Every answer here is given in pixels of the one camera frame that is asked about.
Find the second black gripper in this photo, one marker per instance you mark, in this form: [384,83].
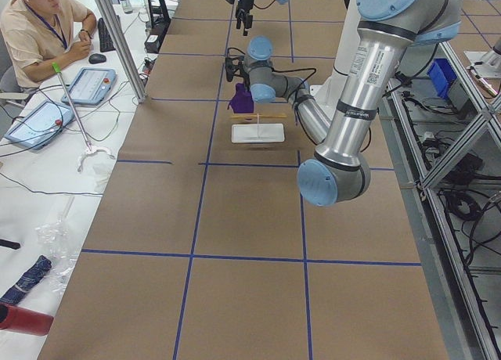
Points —
[246,1]

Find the purple towel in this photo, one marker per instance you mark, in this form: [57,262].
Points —
[241,102]

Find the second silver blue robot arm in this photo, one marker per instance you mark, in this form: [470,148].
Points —
[263,83]

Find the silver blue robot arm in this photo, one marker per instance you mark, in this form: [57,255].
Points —
[338,171]

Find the front wooden rack rod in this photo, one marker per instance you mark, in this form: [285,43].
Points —
[270,115]

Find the white rack base tray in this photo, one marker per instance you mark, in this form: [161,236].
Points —
[257,133]

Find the black keyboard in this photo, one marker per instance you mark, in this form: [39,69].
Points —
[106,43]

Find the black computer mouse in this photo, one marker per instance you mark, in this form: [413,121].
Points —
[97,58]

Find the far teach pendant tablet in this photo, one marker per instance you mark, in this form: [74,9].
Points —
[91,85]

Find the teach pendant tablet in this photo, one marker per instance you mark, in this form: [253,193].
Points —
[91,85]
[40,126]

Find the reacher grabber stick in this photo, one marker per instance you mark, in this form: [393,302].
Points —
[90,148]

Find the blue storage bin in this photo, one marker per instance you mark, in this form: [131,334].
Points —
[442,76]

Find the seated man beige shirt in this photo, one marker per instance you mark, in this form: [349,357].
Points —
[40,33]

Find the near teach pendant tablet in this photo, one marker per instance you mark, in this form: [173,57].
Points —
[40,126]

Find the clear crumpled plastic bag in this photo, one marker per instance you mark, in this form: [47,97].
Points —
[59,243]

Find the dark blue folded umbrella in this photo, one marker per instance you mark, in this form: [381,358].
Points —
[29,280]

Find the red water bottle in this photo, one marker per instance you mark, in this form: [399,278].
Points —
[21,320]

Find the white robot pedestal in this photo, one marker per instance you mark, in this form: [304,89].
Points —
[329,93]

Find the aluminium frame post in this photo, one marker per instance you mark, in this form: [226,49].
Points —
[109,16]

